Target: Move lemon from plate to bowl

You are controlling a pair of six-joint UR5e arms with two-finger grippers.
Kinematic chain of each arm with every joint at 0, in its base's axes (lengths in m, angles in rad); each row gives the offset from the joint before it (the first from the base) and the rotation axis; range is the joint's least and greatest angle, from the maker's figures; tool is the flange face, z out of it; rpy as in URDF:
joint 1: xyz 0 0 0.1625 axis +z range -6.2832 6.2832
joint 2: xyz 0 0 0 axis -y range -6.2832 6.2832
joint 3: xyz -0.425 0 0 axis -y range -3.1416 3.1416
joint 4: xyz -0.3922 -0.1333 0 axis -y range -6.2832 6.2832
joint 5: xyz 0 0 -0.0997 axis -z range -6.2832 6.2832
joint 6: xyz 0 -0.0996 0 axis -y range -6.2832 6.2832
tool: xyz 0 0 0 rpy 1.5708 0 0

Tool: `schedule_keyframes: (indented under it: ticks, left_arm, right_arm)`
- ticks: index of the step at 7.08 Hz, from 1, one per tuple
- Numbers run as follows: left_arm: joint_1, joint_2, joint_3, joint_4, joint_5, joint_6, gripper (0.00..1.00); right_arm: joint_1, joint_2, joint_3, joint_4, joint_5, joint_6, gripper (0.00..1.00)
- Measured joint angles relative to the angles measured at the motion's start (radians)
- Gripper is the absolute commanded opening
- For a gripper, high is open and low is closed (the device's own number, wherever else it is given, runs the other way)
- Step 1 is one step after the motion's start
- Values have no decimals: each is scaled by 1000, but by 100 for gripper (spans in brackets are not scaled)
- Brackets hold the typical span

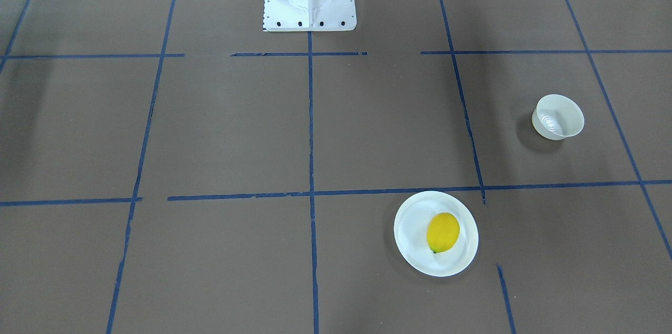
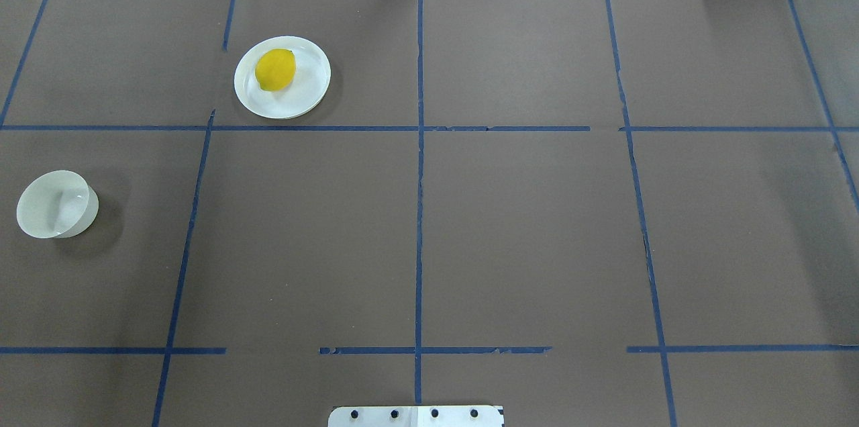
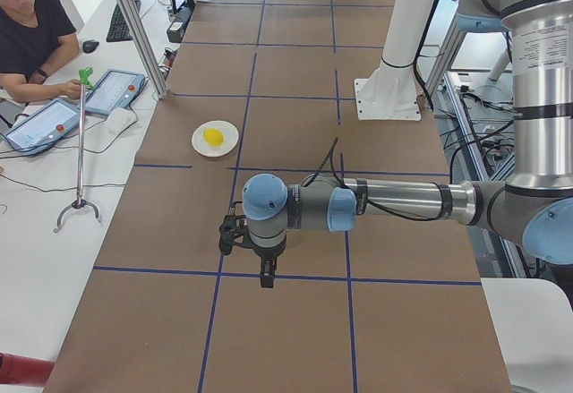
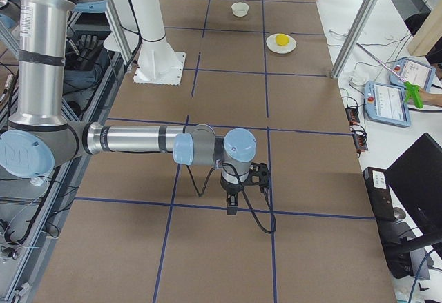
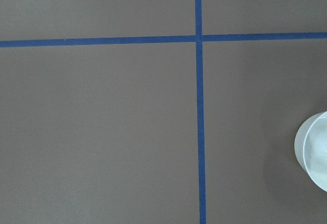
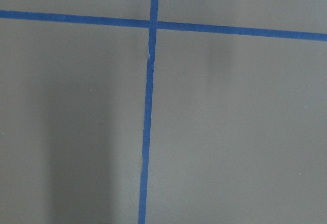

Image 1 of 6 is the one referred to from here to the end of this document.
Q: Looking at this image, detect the white round plate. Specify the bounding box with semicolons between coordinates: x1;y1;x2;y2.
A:
394;191;479;277

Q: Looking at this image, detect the yellow lemon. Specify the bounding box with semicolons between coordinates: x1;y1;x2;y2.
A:
426;212;461;254

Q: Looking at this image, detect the small white bowl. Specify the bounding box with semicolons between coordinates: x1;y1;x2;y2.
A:
531;94;585;141

